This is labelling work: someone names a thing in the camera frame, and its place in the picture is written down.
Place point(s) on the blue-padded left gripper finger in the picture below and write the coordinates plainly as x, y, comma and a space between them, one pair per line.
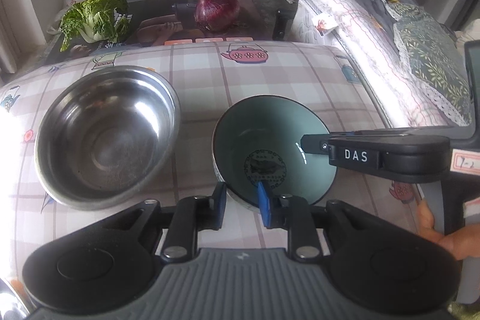
193, 215

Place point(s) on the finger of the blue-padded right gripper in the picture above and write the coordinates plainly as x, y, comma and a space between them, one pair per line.
293, 215

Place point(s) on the teal ceramic bowl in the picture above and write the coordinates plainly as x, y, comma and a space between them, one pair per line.
259, 139

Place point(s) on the deep steel bowl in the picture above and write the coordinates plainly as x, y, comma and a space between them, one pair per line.
106, 137

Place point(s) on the green floral lace cushion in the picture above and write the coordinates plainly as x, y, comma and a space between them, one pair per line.
430, 55

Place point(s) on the plaid patterned tablecloth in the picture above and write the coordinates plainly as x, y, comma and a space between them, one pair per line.
207, 84

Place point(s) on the rolled white quilted bedding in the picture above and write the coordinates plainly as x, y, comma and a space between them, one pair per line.
363, 30

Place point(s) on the purple red cabbage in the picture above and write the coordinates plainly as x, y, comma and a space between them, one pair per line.
216, 15

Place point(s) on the green leafy cabbage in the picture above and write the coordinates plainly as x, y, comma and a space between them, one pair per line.
94, 21

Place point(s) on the white plastic bag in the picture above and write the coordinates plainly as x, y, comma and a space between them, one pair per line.
53, 27

